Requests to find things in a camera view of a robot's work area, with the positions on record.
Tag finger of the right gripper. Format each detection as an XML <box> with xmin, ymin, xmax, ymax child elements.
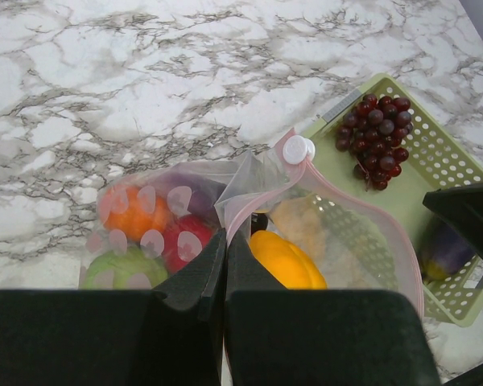
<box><xmin>423</xmin><ymin>182</ymin><xmax>483</xmax><ymax>260</ymax></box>

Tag green perforated plastic basket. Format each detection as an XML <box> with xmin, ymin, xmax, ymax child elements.
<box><xmin>303</xmin><ymin>73</ymin><xmax>483</xmax><ymax>327</ymax></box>

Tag purple toy grapes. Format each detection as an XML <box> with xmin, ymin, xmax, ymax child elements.
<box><xmin>335</xmin><ymin>93</ymin><xmax>413</xmax><ymax>191</ymax></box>

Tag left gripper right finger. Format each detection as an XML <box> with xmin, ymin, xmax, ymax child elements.
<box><xmin>225</xmin><ymin>235</ymin><xmax>440</xmax><ymax>385</ymax></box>

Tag clear zip top bag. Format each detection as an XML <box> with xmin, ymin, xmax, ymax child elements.
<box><xmin>80</xmin><ymin>132</ymin><xmax>424</xmax><ymax>311</ymax></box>

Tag dark purple toy eggplant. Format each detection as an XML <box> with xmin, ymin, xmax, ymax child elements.
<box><xmin>418</xmin><ymin>223</ymin><xmax>476</xmax><ymax>281</ymax></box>

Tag yellow toy bell pepper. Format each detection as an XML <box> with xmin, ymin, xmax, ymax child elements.
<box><xmin>249</xmin><ymin>230</ymin><xmax>328</xmax><ymax>290</ymax></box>

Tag green toy cabbage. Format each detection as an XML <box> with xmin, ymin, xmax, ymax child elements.
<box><xmin>79</xmin><ymin>246</ymin><xmax>169</xmax><ymax>290</ymax></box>

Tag orange toy pumpkin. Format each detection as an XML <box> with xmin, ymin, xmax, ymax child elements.
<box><xmin>97</xmin><ymin>185</ymin><xmax>174</xmax><ymax>242</ymax></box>

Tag red toy bell pepper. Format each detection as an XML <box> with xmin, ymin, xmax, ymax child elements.
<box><xmin>163</xmin><ymin>214</ymin><xmax>214</xmax><ymax>273</ymax></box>

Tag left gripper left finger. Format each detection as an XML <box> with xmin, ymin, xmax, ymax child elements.
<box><xmin>0</xmin><ymin>231</ymin><xmax>226</xmax><ymax>385</ymax></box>

